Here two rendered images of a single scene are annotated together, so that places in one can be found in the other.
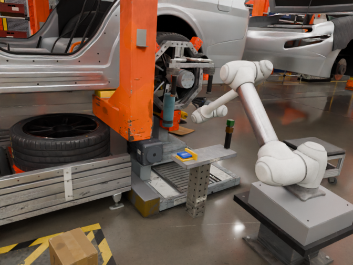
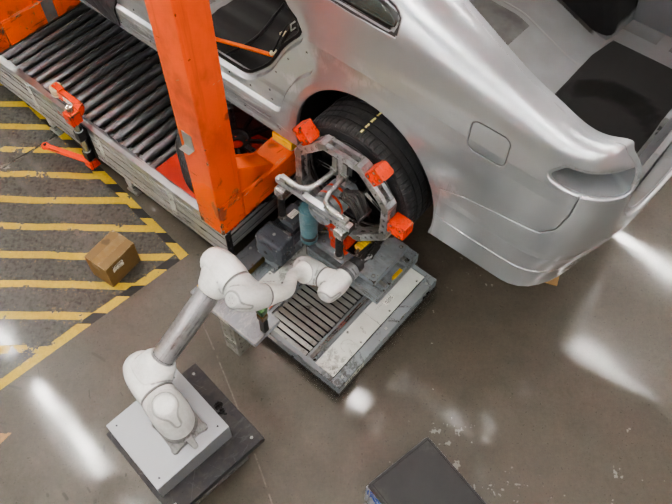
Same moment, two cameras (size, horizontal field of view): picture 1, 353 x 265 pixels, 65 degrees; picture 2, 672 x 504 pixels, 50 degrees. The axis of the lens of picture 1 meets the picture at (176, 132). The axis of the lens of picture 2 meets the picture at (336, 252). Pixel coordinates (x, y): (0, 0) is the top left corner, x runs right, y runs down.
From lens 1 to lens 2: 3.40 m
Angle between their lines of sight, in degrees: 66
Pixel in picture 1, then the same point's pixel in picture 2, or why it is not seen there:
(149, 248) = (162, 313)
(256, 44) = not seen: outside the picture
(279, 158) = (132, 366)
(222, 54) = (479, 224)
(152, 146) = (262, 242)
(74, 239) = (115, 247)
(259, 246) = not seen: hidden behind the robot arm
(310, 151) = (151, 399)
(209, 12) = (445, 140)
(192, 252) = not seen: hidden behind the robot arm
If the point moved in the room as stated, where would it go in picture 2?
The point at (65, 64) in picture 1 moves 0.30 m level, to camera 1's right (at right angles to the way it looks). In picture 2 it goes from (237, 80) to (247, 123)
